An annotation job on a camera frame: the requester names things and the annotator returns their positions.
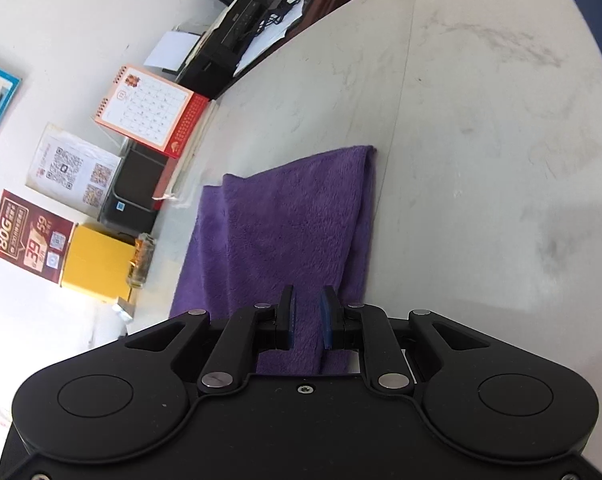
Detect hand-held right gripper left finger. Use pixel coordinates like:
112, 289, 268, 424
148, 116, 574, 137
121, 284, 299, 393

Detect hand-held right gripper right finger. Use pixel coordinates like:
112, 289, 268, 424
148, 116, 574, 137
320, 284, 496, 393

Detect purple towel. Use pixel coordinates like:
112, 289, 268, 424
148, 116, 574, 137
170, 145, 378, 377

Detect glass ashtray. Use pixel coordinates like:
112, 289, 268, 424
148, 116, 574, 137
126, 232, 156, 291

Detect red notebook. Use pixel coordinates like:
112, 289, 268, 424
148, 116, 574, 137
151, 97, 222, 207

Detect yellow box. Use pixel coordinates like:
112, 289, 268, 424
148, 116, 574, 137
61, 223, 138, 305

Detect black box with blue sticker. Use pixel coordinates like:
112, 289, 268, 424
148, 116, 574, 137
98, 139, 170, 236

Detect red desk calendar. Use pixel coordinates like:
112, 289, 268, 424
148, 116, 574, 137
93, 64, 209, 157

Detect white code sign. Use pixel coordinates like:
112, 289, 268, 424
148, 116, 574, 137
26, 122, 122, 207

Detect white papers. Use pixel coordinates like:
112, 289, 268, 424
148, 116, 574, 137
233, 2, 306, 78

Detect black printer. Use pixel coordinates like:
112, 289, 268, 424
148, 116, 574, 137
143, 0, 282, 101

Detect black power adapter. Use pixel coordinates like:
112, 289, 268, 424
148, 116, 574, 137
253, 0, 306, 31

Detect dark red wall poster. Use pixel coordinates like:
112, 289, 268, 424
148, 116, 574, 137
0, 190, 76, 288

